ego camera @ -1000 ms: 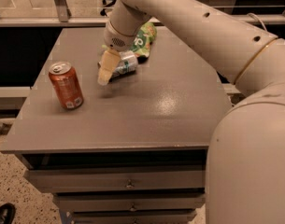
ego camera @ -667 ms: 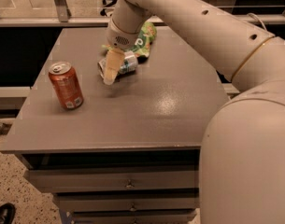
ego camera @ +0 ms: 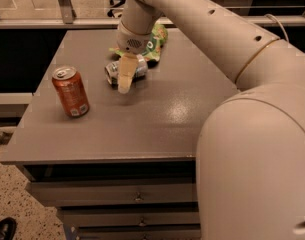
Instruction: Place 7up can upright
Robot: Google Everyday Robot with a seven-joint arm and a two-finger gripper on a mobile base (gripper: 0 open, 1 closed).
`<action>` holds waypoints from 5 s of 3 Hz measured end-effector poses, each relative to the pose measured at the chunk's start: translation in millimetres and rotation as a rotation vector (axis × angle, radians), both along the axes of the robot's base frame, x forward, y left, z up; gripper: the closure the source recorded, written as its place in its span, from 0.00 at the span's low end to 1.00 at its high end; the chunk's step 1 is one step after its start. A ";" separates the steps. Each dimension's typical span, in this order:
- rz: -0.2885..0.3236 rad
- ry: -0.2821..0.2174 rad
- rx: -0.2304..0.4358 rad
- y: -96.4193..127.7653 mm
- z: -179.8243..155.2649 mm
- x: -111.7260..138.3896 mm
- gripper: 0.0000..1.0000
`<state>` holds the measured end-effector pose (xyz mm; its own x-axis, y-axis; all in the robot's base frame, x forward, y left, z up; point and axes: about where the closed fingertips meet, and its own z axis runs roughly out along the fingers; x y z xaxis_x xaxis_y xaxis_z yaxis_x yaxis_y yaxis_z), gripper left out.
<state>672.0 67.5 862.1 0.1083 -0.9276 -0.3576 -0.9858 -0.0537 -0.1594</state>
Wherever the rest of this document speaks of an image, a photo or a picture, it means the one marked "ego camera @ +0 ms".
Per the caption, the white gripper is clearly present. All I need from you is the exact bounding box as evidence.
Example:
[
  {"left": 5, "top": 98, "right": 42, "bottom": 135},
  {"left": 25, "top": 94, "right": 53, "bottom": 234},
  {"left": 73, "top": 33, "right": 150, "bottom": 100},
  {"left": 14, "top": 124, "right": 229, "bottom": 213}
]
[{"left": 117, "top": 21, "right": 152, "bottom": 94}]

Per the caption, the silver green 7up can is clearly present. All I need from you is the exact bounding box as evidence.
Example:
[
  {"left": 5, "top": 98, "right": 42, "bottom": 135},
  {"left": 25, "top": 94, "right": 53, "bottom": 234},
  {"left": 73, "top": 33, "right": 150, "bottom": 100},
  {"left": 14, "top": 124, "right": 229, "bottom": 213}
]
[{"left": 105, "top": 55, "right": 148, "bottom": 86}]

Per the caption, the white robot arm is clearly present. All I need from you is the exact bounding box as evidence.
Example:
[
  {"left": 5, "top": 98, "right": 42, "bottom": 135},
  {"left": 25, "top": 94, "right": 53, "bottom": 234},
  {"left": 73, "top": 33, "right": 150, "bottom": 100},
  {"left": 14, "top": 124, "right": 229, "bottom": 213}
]
[{"left": 117, "top": 0, "right": 305, "bottom": 240}]

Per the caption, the orange soda can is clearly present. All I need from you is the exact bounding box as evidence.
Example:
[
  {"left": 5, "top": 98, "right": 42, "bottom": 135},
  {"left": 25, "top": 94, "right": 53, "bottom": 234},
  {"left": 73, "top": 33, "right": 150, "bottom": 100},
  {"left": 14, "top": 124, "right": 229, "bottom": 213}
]
[{"left": 52, "top": 66, "right": 90, "bottom": 117}]

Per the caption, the green snack bag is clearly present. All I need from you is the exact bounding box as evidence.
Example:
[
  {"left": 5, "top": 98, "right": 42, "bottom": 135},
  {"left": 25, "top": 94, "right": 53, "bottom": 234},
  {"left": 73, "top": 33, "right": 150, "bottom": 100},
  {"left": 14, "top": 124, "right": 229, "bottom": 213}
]
[{"left": 110, "top": 24, "right": 168, "bottom": 62}]

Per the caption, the black office chair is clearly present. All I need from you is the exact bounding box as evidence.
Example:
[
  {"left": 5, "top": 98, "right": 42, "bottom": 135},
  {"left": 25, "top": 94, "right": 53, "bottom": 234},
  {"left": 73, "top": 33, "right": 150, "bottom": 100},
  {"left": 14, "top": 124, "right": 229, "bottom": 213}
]
[{"left": 107, "top": 0, "right": 126, "bottom": 18}]

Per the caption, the grey drawer cabinet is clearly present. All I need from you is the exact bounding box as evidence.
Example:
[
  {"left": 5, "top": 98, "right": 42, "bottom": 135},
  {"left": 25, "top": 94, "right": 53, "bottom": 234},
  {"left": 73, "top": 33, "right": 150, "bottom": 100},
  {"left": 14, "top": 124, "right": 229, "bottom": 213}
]
[{"left": 0, "top": 27, "right": 240, "bottom": 240}]

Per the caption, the top grey drawer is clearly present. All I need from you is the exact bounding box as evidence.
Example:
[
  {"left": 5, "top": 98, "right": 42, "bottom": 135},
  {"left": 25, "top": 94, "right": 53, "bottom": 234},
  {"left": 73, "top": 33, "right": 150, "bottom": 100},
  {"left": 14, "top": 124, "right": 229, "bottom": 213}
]
[{"left": 26, "top": 177, "right": 197, "bottom": 207}]

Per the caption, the grey drawer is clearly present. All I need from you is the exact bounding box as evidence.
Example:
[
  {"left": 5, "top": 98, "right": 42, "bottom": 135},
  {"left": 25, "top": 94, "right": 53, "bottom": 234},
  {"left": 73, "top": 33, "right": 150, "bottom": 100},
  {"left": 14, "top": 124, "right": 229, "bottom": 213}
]
[
  {"left": 57, "top": 203, "right": 200, "bottom": 227},
  {"left": 77, "top": 224, "right": 201, "bottom": 240},
  {"left": 26, "top": 177, "right": 197, "bottom": 207}
]

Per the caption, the middle grey drawer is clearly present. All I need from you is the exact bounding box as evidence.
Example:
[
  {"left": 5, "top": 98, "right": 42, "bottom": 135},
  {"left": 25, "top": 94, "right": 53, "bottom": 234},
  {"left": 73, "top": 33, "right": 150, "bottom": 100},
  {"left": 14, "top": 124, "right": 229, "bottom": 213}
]
[{"left": 57, "top": 203, "right": 200, "bottom": 227}]

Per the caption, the bottom grey drawer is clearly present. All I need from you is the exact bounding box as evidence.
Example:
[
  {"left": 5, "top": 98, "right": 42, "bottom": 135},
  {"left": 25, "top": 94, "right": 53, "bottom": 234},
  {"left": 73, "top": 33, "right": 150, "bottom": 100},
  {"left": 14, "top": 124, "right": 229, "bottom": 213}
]
[{"left": 77, "top": 224, "right": 201, "bottom": 240}]

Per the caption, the black shoe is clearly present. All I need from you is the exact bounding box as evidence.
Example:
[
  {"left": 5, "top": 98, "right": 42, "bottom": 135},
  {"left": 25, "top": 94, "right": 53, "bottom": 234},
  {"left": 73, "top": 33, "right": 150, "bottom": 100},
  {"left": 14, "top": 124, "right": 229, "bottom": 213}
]
[{"left": 0, "top": 217, "right": 17, "bottom": 240}]

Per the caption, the metal railing frame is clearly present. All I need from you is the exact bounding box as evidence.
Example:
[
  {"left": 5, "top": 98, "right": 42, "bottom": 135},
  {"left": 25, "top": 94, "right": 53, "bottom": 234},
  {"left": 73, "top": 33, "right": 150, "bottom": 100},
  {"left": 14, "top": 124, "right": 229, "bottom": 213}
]
[{"left": 0, "top": 0, "right": 305, "bottom": 29}]

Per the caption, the white cable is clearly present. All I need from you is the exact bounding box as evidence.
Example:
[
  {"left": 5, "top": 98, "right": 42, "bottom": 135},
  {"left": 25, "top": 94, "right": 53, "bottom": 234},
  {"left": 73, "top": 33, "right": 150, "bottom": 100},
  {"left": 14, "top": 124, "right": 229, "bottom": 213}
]
[{"left": 264, "top": 13, "right": 290, "bottom": 44}]

